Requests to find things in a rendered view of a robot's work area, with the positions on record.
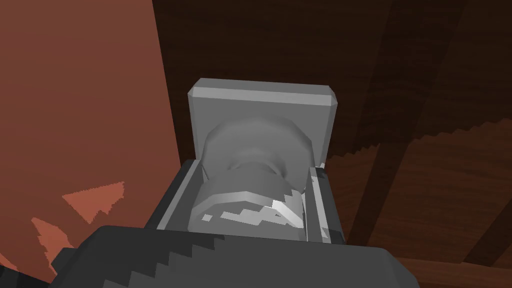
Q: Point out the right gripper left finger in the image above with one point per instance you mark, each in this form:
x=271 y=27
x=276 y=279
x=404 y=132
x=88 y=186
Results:
x=176 y=198

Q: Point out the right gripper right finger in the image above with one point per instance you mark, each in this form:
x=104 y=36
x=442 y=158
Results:
x=322 y=208

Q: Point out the grey door knob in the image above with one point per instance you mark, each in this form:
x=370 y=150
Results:
x=256 y=160

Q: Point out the dark brown wooden door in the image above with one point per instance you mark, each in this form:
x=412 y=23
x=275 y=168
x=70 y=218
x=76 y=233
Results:
x=420 y=120

